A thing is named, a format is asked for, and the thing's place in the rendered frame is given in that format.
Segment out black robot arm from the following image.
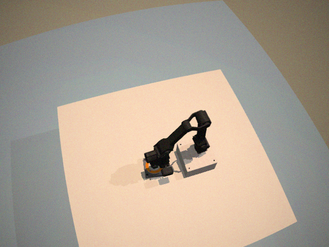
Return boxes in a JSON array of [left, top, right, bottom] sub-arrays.
[[144, 110, 212, 169]]

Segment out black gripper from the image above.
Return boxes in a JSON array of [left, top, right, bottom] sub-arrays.
[[159, 156, 174, 177]]

